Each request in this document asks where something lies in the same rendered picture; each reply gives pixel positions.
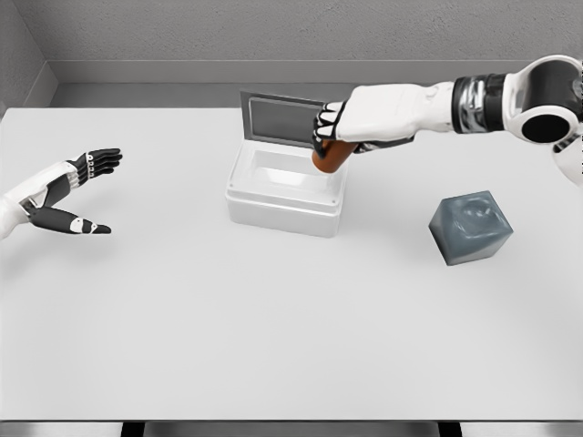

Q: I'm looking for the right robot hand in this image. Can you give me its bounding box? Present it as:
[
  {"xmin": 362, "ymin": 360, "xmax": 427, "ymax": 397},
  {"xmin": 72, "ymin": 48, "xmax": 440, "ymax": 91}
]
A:
[{"xmin": 311, "ymin": 85, "xmax": 418, "ymax": 159}]

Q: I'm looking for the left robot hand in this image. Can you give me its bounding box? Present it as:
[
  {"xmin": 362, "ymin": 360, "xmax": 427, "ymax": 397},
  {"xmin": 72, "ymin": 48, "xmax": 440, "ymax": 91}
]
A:
[{"xmin": 17, "ymin": 147, "xmax": 124, "ymax": 236}]

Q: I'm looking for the brown cylindrical cup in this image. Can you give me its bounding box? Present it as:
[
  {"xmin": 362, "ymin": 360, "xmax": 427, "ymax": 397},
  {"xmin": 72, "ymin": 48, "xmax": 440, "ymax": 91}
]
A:
[{"xmin": 312, "ymin": 138, "xmax": 357, "ymax": 175}]

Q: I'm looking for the grey hinged box lid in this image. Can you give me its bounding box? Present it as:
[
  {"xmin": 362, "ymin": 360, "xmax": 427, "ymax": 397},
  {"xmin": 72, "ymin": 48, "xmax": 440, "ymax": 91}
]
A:
[{"xmin": 240, "ymin": 89, "xmax": 327, "ymax": 150}]

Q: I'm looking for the white storage box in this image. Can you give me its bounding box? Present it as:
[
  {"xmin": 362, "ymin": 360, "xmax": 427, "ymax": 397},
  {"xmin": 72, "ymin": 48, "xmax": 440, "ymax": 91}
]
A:
[{"xmin": 224, "ymin": 137, "xmax": 349, "ymax": 239}]

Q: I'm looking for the dark grey block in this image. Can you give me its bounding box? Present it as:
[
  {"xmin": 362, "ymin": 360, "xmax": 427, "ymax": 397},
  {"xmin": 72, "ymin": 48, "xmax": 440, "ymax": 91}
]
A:
[{"xmin": 428, "ymin": 189, "xmax": 515, "ymax": 267}]

